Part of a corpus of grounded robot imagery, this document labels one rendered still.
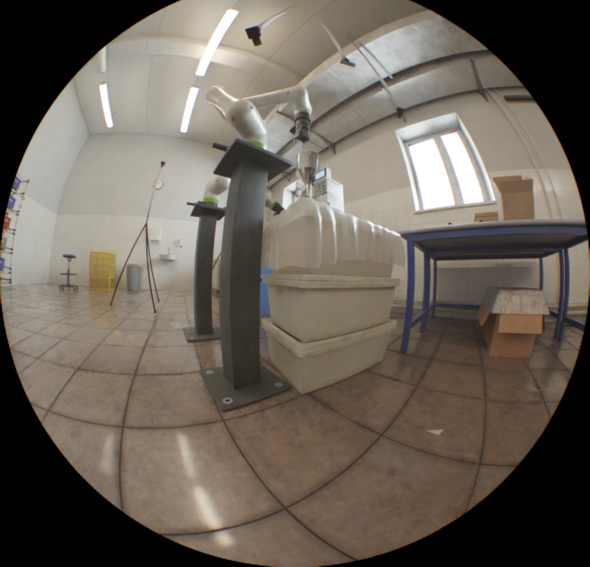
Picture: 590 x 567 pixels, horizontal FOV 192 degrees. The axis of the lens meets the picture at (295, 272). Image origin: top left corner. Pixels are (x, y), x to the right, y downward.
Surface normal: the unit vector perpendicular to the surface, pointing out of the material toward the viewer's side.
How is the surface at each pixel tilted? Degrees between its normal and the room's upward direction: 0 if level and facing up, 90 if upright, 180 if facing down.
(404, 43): 179
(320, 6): 180
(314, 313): 96
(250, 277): 90
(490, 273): 90
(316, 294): 96
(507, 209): 125
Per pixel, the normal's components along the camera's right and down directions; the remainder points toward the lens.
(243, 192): 0.65, 0.00
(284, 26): -0.04, 1.00
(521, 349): -0.80, -0.04
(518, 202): -0.67, 0.54
